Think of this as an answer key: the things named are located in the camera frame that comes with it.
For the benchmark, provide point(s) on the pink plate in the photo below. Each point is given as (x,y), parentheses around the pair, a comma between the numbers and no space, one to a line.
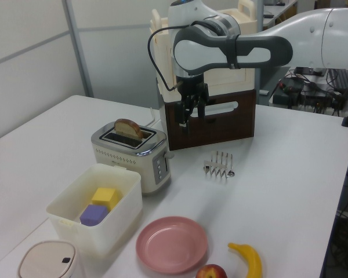
(171,246)

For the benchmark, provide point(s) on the cream and chrome toaster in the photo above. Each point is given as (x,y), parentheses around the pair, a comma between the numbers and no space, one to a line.
(124,162)

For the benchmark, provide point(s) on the bread slice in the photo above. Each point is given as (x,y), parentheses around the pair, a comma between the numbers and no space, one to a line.
(127,126)

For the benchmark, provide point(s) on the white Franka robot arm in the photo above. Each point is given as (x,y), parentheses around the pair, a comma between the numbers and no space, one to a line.
(307,29)

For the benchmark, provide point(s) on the dark brown wooden box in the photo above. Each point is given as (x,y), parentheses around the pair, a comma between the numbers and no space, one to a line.
(220,127)

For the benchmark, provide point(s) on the metal toast rack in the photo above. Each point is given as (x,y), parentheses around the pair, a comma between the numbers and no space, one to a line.
(217,168)

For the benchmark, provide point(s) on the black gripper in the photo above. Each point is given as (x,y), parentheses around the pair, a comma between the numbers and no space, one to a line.
(191,84)

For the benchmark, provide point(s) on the cream plastic cabinet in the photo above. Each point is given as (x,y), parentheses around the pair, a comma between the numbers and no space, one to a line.
(229,78)

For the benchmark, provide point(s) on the black keyboard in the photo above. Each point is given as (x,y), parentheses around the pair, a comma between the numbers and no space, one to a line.
(340,78)

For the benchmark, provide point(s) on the yellow banana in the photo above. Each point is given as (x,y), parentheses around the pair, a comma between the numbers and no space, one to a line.
(253,260)

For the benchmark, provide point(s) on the white plastic container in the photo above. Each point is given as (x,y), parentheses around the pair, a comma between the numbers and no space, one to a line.
(116,220)

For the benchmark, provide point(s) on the yellow cube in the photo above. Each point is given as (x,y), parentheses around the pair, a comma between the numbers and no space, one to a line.
(104,195)

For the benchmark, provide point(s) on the white lidded canister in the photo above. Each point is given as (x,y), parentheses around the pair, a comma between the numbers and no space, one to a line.
(46,260)

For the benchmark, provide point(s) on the purple cube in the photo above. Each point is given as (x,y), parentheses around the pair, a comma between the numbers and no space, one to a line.
(92,215)

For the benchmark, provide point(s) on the red apple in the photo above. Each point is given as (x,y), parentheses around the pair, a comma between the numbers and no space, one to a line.
(210,272)

